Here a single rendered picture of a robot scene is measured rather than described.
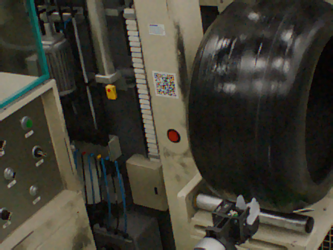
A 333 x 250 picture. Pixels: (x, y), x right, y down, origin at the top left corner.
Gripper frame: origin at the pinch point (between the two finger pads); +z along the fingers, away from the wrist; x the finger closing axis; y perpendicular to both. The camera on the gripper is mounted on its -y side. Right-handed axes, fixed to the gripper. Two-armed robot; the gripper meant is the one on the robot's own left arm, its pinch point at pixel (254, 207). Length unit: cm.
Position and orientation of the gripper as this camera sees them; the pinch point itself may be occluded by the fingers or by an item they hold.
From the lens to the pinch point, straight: 160.4
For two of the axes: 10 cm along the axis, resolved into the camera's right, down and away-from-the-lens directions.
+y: -1.4, -8.8, -4.6
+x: -8.3, -1.4, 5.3
